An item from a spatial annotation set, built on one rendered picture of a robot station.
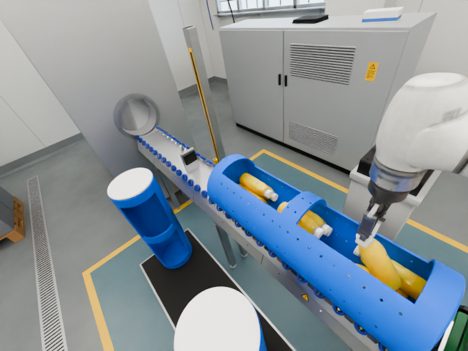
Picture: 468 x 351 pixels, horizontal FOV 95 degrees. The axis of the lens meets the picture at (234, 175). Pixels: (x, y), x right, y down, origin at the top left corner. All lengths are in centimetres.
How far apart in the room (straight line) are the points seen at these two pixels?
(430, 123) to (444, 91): 5
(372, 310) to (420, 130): 49
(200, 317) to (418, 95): 82
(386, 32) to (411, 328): 186
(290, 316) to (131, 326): 122
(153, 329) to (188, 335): 124
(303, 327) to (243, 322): 110
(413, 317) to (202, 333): 58
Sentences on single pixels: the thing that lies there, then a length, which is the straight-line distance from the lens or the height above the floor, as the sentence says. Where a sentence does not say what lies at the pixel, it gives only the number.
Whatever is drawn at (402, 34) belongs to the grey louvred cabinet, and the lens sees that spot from 213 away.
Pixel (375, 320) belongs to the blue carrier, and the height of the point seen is 114.
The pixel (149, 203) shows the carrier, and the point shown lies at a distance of 179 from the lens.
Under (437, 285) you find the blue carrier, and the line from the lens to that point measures 76.
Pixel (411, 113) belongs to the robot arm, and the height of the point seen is 166.
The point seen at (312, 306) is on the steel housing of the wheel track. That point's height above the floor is 86.
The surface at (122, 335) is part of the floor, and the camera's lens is 220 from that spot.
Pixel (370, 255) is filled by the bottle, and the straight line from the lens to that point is 74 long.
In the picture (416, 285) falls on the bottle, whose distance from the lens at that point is 87.
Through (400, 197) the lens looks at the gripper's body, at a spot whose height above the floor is 147.
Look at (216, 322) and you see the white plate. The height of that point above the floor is 104.
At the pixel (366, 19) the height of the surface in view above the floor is 147.
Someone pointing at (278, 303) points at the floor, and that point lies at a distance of 193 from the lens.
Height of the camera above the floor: 185
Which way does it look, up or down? 41 degrees down
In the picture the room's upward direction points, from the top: 12 degrees counter-clockwise
